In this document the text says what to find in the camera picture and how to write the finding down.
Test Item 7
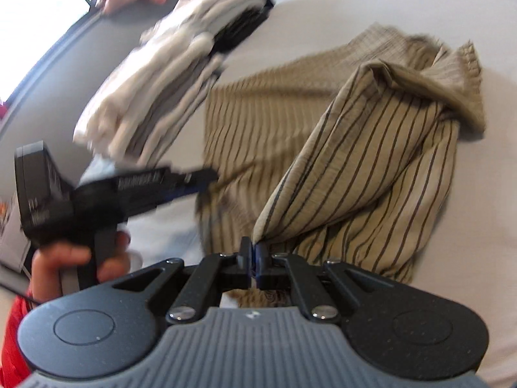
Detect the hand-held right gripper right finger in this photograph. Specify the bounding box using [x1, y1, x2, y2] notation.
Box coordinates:
[255, 242, 394, 323]

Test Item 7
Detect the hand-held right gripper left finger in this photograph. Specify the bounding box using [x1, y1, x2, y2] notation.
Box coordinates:
[113, 238, 254, 324]

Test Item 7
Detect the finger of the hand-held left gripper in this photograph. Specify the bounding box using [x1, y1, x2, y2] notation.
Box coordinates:
[164, 167, 219, 205]

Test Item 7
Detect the beige striped shirt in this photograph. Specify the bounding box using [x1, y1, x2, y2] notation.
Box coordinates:
[197, 23, 487, 313]

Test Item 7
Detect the stack of folded clothes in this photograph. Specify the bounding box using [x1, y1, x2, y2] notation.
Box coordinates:
[73, 0, 278, 165]

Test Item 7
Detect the person's left hand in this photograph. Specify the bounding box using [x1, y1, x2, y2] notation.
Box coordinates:
[30, 232, 131, 303]

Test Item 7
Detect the white printed box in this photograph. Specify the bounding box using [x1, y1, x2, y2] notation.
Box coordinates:
[0, 194, 33, 272]

